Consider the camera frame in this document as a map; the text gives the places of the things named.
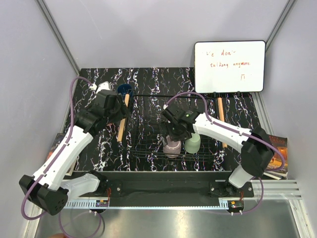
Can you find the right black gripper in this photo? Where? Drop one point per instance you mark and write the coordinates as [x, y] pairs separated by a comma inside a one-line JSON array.
[[185, 136]]

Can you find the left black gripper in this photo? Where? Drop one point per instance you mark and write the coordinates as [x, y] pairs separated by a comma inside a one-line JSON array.
[[123, 110]]

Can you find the lilac mug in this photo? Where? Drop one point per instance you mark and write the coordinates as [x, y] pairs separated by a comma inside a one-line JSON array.
[[171, 149]]

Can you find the dark blue mug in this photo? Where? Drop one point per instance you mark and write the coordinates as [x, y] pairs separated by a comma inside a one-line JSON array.
[[125, 89]]

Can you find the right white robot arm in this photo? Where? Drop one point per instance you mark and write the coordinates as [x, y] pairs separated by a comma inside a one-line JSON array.
[[254, 146]]

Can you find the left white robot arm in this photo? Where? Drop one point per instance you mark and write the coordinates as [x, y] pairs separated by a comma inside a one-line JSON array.
[[46, 187]]

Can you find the light green cup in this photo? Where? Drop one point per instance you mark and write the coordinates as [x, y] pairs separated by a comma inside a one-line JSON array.
[[192, 145]]

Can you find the black marble mat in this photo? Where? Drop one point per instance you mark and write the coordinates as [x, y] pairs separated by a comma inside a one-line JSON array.
[[105, 153]]

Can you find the Tale of Two Cities book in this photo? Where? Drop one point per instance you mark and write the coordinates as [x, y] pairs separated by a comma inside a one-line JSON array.
[[58, 139]]

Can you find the white whiteboard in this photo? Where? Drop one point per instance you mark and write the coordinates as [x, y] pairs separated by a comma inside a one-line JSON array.
[[229, 66]]

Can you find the left wooden rack handle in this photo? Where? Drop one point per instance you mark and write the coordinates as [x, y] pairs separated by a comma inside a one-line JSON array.
[[122, 123]]

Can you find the wooden rack handle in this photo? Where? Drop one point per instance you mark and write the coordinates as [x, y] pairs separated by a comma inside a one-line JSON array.
[[122, 123], [220, 109]]

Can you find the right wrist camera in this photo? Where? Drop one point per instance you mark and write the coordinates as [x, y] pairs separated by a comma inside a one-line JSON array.
[[167, 113]]

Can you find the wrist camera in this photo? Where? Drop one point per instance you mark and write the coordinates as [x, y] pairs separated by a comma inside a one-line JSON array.
[[167, 113], [100, 87]]

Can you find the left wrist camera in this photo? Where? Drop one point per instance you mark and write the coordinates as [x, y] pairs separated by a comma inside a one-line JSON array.
[[100, 87]]

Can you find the black wire dish rack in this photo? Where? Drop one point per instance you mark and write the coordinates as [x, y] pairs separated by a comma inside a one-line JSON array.
[[145, 140]]

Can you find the right wooden rack handle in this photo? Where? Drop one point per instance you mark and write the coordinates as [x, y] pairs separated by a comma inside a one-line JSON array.
[[220, 109]]

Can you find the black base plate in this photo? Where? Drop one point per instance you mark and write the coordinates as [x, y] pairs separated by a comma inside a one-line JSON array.
[[171, 189]]

